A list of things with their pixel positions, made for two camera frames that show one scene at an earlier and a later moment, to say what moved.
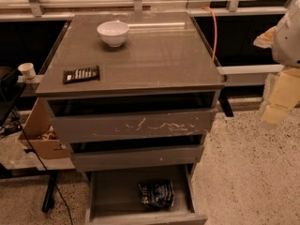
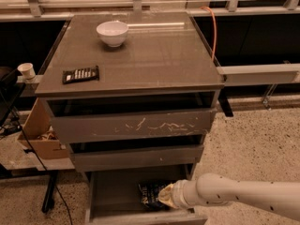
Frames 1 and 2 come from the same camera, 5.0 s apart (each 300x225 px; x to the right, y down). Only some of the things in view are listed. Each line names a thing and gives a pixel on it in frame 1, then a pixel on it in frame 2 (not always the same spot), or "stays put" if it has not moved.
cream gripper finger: (265, 39) → (182, 193)
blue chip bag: (157, 194) stays put
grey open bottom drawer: (113, 197) stays put
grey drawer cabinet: (134, 96) stays put
